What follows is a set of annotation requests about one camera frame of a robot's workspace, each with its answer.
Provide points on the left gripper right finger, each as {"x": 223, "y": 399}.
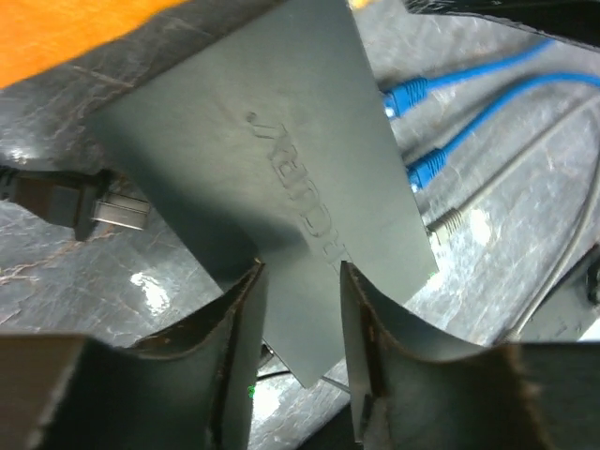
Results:
{"x": 414, "y": 386}

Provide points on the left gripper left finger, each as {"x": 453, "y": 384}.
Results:
{"x": 184, "y": 387}

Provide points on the black network switch box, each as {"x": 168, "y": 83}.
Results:
{"x": 272, "y": 145}

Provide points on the orange Mickey Mouse pillow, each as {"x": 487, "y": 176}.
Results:
{"x": 39, "y": 35}

